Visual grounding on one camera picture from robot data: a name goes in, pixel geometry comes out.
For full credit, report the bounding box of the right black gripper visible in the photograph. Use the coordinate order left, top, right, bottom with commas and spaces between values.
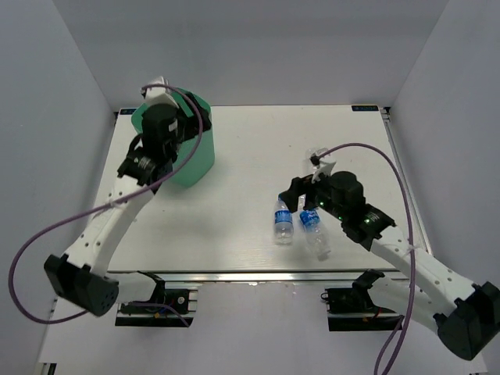
279, 166, 346, 222

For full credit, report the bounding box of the blue cap water bottle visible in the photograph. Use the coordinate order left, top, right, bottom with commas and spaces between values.
273, 198, 294, 245

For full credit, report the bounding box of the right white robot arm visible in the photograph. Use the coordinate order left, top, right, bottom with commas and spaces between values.
280, 171, 499, 361

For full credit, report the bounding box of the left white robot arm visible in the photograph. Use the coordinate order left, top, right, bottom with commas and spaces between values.
44, 91, 212, 316

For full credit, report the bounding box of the green plastic bin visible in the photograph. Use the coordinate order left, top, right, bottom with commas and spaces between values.
131, 90, 217, 188

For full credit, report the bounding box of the crushed blue label bottle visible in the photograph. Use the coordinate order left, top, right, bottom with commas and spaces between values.
298, 195, 331, 262

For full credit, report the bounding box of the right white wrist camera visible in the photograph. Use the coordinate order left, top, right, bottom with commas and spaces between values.
309, 154, 337, 184

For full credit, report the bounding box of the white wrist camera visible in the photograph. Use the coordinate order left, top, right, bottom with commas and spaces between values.
141, 76, 179, 109
309, 154, 337, 184

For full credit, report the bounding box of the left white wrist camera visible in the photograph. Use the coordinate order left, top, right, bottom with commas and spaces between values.
141, 76, 179, 109

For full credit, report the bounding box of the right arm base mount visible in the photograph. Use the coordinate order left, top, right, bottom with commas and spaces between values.
320, 270, 401, 332

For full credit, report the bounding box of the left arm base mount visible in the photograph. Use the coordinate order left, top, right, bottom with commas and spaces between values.
115, 272, 196, 328

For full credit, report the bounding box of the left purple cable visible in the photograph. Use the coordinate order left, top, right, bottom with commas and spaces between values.
7, 83, 205, 324

